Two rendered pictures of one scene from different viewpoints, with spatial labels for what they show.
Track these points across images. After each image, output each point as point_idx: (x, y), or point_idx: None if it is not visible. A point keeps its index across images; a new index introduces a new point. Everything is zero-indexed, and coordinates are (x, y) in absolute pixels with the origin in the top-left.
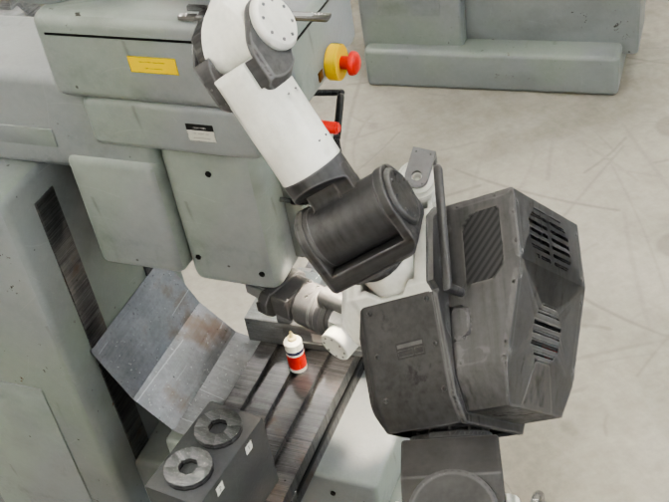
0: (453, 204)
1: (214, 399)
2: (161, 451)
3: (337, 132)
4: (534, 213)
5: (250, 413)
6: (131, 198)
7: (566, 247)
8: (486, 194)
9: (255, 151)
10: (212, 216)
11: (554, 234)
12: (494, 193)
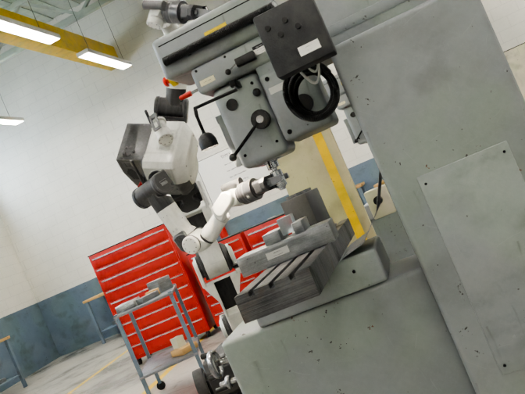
0: (147, 123)
1: (358, 241)
2: (406, 258)
3: (181, 100)
4: (126, 143)
5: (285, 201)
6: None
7: (123, 163)
8: (135, 123)
9: None
10: None
11: (124, 160)
12: (133, 123)
